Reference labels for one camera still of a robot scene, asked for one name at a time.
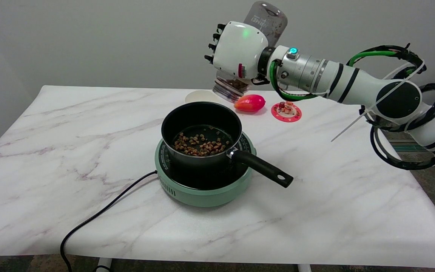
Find black soup pot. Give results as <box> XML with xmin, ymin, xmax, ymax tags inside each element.
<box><xmin>161</xmin><ymin>101</ymin><xmax>294</xmax><ymax>189</ymax></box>

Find green induction cooker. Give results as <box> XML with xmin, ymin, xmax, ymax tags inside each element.
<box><xmin>154</xmin><ymin>131</ymin><xmax>257</xmax><ymax>208</ymax></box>

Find black cable loop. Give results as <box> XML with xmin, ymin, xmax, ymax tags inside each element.
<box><xmin>359</xmin><ymin>83</ymin><xmax>435</xmax><ymax>170</ymax></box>

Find green cable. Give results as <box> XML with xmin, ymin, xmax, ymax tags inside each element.
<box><xmin>269</xmin><ymin>45</ymin><xmax>426</xmax><ymax>102</ymax></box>

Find black power cord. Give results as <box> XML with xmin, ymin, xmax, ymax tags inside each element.
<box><xmin>60</xmin><ymin>170</ymin><xmax>158</xmax><ymax>272</ymax></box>

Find white cable tie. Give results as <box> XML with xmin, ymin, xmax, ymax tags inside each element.
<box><xmin>330</xmin><ymin>62</ymin><xmax>426</xmax><ymax>142</ymax></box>

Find brown food pieces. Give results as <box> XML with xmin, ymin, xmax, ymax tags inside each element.
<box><xmin>173</xmin><ymin>127</ymin><xmax>231</xmax><ymax>157</ymax></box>

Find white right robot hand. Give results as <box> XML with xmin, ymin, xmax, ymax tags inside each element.
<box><xmin>204</xmin><ymin>21</ymin><xmax>270</xmax><ymax>80</ymax></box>

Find red mango toy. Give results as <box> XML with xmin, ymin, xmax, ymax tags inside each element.
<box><xmin>234</xmin><ymin>94</ymin><xmax>266</xmax><ymax>113</ymax></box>

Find clear plastic bottle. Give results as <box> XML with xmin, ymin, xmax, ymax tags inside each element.
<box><xmin>213</xmin><ymin>1</ymin><xmax>288</xmax><ymax>104</ymax></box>

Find red round coaster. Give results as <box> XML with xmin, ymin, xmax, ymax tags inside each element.
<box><xmin>271</xmin><ymin>101</ymin><xmax>302</xmax><ymax>123</ymax></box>

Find cream round lid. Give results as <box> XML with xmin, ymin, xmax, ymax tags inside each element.
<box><xmin>185</xmin><ymin>90</ymin><xmax>220</xmax><ymax>104</ymax></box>

